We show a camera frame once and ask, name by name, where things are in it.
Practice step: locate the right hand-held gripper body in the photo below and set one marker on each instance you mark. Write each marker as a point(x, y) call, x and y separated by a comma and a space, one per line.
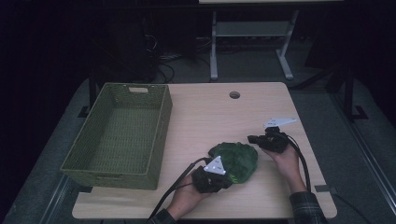
point(274, 140)

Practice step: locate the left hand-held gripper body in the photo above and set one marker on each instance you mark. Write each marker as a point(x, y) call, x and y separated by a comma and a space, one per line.
point(208, 180)

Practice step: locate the green knitted cloth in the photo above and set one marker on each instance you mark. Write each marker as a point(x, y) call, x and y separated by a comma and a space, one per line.
point(238, 161)

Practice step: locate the person's left hand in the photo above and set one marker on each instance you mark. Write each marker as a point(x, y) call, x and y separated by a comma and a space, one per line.
point(186, 199)

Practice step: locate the person's right hand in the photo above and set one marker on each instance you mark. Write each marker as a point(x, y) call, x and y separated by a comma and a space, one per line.
point(289, 168)

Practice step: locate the grey tape strip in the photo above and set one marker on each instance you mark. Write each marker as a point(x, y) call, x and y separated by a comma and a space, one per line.
point(323, 188)

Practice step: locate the black metal stand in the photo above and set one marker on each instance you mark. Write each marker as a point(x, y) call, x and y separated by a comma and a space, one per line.
point(92, 93)
point(348, 93)

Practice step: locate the green woven basket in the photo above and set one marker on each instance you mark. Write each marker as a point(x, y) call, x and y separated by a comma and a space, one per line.
point(124, 137)

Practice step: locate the metal floor rail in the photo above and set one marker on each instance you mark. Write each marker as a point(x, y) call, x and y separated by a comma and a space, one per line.
point(57, 199)
point(367, 161)

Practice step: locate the white metal table frame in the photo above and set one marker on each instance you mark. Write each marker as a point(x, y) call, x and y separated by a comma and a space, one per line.
point(249, 29)

